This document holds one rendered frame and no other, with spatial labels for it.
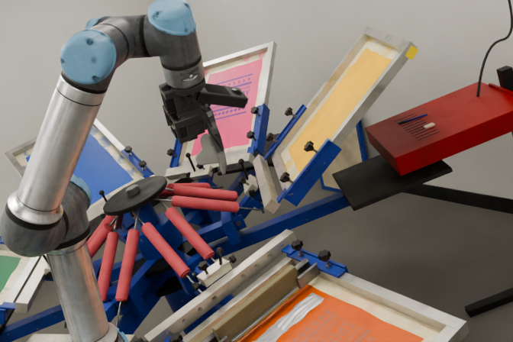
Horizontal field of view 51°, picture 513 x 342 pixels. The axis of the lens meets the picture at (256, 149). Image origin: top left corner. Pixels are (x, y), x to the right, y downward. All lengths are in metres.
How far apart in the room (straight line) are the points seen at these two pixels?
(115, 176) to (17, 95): 2.53
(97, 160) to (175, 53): 2.52
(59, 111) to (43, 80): 4.81
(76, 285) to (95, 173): 2.17
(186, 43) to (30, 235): 0.43
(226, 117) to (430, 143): 1.31
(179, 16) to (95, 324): 0.72
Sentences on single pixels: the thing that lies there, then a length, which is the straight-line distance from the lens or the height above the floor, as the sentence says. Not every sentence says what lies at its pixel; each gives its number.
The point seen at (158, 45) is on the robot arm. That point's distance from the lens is 0.96.
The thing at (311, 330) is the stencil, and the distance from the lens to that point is 1.82.
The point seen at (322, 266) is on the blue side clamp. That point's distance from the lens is 1.98.
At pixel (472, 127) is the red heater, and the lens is 2.41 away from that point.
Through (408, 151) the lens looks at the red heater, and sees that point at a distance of 2.34.
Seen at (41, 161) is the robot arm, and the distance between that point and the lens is 0.95.
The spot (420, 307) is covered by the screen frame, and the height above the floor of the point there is 0.99.
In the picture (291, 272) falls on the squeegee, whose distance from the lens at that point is 1.93.
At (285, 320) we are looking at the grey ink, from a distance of 1.89.
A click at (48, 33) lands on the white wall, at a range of 5.75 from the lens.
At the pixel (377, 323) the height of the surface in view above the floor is 0.95.
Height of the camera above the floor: 2.08
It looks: 19 degrees down
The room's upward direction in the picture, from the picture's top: 23 degrees counter-clockwise
